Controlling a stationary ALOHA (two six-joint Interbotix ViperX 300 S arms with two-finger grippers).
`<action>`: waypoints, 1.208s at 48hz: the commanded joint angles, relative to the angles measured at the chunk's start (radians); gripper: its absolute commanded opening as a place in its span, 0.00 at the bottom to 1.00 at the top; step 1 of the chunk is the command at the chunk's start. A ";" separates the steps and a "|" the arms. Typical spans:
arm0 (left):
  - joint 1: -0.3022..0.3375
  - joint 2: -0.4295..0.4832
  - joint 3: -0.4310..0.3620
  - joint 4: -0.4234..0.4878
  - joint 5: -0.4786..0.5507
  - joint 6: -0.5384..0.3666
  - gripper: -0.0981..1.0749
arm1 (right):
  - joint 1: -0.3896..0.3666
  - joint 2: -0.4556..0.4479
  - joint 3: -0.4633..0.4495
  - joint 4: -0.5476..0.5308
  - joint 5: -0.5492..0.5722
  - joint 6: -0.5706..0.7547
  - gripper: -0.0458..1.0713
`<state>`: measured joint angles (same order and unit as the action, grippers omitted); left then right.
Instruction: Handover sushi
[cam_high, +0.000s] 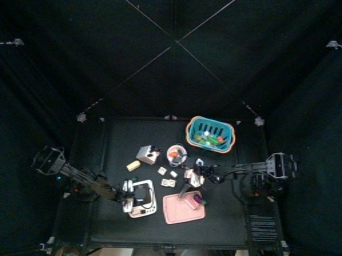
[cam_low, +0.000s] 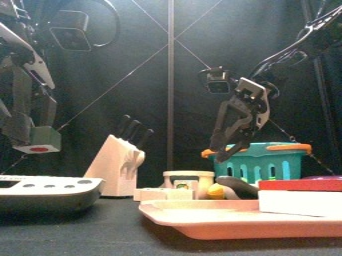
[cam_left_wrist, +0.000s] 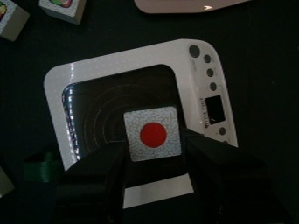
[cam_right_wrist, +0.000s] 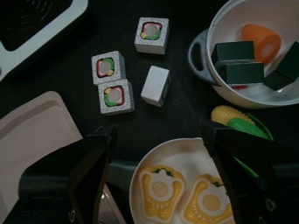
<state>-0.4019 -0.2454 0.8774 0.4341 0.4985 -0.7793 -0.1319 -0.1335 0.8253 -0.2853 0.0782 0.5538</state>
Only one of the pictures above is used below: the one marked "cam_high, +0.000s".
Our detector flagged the pink cutting board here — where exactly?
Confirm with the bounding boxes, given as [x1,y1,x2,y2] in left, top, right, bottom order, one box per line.
[161,190,207,225]

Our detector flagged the green toy vegetable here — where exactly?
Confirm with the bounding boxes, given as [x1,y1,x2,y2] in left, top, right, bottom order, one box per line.
[204,135,221,146]

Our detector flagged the purple toy sushi roll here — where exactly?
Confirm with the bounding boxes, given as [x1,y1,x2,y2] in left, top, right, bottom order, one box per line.
[188,194,208,210]

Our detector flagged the yellow toy butter block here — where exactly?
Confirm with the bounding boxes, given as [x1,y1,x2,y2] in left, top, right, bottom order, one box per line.
[125,160,142,173]

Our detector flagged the grey toy toaster box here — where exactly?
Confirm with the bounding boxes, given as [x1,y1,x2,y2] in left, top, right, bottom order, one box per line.
[134,144,161,166]

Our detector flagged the wide white sushi piece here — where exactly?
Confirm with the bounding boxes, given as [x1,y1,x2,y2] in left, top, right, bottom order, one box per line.
[160,178,177,189]

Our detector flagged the white bowl with orange rim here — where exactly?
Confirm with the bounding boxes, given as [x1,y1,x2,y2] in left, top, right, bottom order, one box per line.
[165,144,188,168]

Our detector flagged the teal basket with orange rim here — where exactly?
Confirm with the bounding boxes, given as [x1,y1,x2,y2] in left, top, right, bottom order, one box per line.
[184,115,236,155]

